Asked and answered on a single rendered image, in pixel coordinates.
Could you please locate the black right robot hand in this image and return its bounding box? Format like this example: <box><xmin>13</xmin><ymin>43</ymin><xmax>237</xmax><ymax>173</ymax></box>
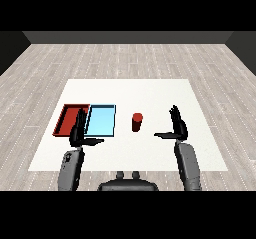
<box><xmin>153</xmin><ymin>104</ymin><xmax>189</xmax><ymax>142</ymax></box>

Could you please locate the dark grey robot body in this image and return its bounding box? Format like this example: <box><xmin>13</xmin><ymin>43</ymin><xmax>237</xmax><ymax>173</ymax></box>
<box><xmin>97</xmin><ymin>171</ymin><xmax>160</xmax><ymax>192</ymax></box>

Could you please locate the small red can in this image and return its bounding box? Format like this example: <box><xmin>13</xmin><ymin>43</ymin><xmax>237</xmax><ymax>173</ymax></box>
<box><xmin>131</xmin><ymin>112</ymin><xmax>144</xmax><ymax>133</ymax></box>

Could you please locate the light blue shallow open box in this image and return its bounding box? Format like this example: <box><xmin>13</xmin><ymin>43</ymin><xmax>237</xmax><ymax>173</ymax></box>
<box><xmin>83</xmin><ymin>104</ymin><xmax>117</xmax><ymax>138</ymax></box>

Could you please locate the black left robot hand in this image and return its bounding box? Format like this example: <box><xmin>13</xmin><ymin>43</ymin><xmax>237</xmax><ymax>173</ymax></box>
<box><xmin>68</xmin><ymin>108</ymin><xmax>105</xmax><ymax>148</ymax></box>

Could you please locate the red shallow open box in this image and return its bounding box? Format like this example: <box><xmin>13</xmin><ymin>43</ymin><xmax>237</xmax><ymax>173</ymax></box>
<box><xmin>52</xmin><ymin>103</ymin><xmax>91</xmax><ymax>138</ymax></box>

